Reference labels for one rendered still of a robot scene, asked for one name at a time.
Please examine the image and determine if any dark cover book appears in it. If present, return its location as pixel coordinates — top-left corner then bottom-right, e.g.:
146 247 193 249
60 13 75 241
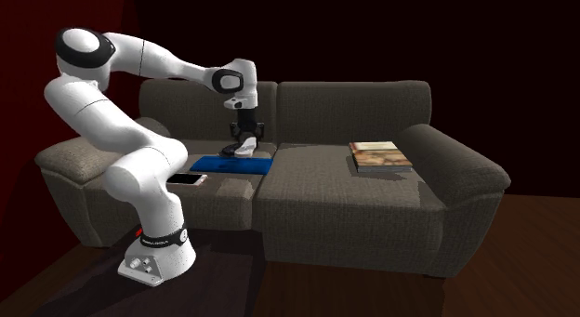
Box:
351 153 414 175

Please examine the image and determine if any blue flat book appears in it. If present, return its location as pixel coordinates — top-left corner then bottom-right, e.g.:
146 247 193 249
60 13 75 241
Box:
189 154 274 177

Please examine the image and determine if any grey-brown fabric sofa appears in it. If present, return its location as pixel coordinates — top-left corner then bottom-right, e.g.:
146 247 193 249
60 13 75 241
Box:
34 77 513 280

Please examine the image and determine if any dark robot stand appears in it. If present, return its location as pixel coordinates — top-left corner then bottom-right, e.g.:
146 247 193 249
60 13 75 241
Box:
31 229 270 317

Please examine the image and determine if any brown patterned cover book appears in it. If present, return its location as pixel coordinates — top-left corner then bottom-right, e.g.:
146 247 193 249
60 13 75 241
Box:
348 140 414 168

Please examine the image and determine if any white-edged black smartphone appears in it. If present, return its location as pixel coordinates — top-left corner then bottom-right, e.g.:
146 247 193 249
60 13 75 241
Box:
165 172 209 188

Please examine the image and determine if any black and white object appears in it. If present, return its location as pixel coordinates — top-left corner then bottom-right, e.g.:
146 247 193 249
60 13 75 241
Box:
218 132 259 160

